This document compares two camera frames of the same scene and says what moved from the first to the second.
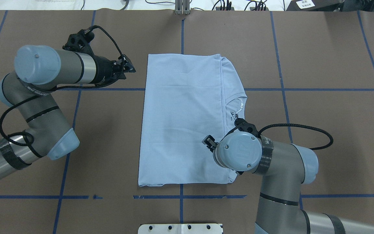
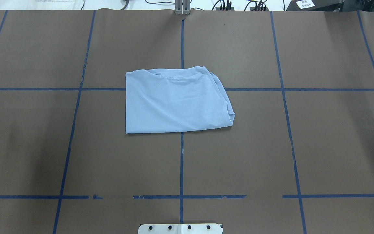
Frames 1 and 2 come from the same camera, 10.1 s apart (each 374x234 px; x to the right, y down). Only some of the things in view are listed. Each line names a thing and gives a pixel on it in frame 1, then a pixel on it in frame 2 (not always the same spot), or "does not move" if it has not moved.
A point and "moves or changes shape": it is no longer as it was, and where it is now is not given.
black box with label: x=315 y=5 does not move
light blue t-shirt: x=185 y=97 moves or changes shape
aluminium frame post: x=182 y=7 does not move
